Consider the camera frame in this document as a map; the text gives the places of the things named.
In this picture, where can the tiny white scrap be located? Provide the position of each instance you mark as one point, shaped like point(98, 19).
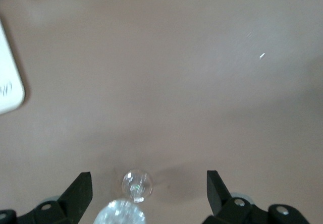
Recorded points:
point(262, 55)

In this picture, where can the clear faceted wine glass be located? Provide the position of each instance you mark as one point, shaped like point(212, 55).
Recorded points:
point(136, 183)

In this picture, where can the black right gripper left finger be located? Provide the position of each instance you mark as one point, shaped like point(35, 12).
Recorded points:
point(73, 198)

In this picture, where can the cream rabbit print tray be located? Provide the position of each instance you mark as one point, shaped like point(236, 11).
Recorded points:
point(8, 82)

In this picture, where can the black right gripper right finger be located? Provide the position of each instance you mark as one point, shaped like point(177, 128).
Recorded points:
point(222, 201)

